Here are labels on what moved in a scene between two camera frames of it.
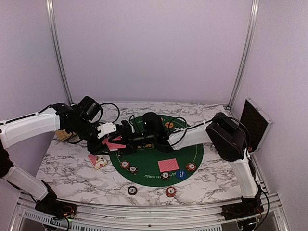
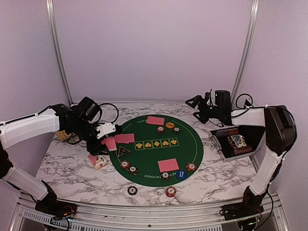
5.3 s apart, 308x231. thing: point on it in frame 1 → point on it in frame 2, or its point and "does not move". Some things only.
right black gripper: x=127 y=138 → x=201 y=101
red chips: x=191 y=166 does not move
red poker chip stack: x=170 y=191 does not move
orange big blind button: x=167 y=124 does not move
